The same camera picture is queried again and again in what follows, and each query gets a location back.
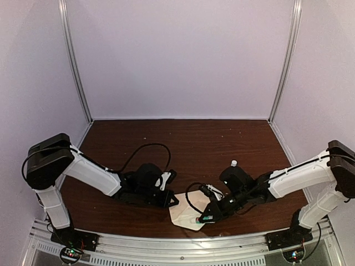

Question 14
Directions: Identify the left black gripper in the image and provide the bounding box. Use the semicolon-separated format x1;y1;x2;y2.
136;186;179;209

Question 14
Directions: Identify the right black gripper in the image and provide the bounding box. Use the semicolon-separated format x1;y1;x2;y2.
199;188;249;224

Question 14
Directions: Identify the green white glue stick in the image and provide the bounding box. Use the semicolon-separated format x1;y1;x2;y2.
193;217;215;224

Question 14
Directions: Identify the beige envelope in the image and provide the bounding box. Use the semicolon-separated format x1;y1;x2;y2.
169;191;210;231

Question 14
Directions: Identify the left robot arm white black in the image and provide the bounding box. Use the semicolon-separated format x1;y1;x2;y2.
21;133;179;246

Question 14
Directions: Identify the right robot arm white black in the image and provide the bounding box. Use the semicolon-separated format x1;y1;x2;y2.
196;140;354;245

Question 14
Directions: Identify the right black braided cable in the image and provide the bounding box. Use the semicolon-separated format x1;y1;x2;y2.
185;182;211;214

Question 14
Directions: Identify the black braided cable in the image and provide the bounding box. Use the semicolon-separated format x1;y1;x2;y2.
116;143;171;174
185;182;211;214

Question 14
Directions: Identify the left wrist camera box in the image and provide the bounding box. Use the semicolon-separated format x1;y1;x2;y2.
155;169;177;191

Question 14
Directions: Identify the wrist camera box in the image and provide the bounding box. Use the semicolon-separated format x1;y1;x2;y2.
199;184;225;201
155;169;177;191

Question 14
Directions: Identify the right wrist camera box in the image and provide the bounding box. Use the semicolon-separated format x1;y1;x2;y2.
199;184;225;201

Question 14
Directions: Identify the left black braided cable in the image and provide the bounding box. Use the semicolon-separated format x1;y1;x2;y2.
116;143;171;174

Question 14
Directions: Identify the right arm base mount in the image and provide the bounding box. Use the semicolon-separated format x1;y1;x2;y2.
266;228;313;264

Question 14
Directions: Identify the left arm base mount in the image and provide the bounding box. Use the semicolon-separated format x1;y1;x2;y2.
50;228;99;265

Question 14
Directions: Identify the right aluminium frame post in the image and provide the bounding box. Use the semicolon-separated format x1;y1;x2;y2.
268;0;302;124

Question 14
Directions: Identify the aluminium frame post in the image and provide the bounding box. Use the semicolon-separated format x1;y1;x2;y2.
268;0;302;124
58;0;93;124

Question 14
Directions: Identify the left aluminium frame post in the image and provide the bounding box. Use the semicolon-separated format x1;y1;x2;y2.
58;0;93;124

